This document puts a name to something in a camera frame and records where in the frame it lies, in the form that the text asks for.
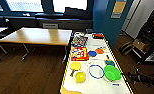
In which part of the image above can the green bowl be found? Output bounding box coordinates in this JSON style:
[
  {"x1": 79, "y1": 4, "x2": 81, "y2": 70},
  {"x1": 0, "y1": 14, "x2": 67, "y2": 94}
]
[{"x1": 103, "y1": 64, "x2": 122, "y2": 82}]

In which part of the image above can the yellow bowl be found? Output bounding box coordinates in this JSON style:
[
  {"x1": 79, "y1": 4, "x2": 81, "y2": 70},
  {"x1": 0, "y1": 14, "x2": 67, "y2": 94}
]
[{"x1": 74, "y1": 71, "x2": 87, "y2": 84}]

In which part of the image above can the green table tennis paddle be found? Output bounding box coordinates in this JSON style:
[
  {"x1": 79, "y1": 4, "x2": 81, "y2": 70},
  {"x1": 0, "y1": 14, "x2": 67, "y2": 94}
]
[{"x1": 105, "y1": 54, "x2": 116, "y2": 67}]

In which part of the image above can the black wheeled cart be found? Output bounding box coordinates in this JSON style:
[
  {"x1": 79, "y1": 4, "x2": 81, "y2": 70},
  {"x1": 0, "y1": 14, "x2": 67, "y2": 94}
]
[{"x1": 131, "y1": 29, "x2": 154, "y2": 64}]

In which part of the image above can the blue bowl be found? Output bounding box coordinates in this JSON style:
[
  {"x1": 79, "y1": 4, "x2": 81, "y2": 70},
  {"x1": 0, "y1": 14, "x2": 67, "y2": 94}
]
[{"x1": 87, "y1": 50, "x2": 98, "y2": 58}]

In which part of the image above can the red black device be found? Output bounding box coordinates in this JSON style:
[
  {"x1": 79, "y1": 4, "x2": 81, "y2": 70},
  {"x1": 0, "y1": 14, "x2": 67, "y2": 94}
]
[{"x1": 92, "y1": 32, "x2": 105, "y2": 39}]

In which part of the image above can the yellow table tennis paddle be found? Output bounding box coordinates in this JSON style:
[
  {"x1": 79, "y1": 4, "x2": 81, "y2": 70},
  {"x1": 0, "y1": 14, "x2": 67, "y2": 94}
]
[{"x1": 69, "y1": 61, "x2": 82, "y2": 78}]

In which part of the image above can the black cushion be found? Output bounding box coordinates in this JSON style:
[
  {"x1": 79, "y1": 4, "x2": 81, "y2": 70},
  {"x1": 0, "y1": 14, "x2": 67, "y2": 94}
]
[{"x1": 64, "y1": 7, "x2": 91, "y2": 19}]

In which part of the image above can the dark window bench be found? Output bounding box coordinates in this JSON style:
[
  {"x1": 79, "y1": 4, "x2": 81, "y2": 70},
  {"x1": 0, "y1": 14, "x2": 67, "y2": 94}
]
[{"x1": 0, "y1": 12, "x2": 94, "y2": 31}]

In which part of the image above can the blue plastic ring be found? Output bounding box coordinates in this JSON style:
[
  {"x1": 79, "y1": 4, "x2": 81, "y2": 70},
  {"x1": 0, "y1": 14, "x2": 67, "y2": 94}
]
[{"x1": 88, "y1": 64, "x2": 105, "y2": 79}]

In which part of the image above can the white ring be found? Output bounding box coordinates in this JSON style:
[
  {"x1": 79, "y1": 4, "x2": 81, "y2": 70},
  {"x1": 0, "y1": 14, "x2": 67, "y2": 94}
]
[{"x1": 72, "y1": 30, "x2": 86, "y2": 36}]

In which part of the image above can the yellow wall sign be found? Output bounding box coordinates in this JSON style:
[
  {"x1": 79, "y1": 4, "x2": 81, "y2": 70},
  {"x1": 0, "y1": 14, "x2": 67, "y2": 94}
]
[{"x1": 111, "y1": 0, "x2": 127, "y2": 19}]

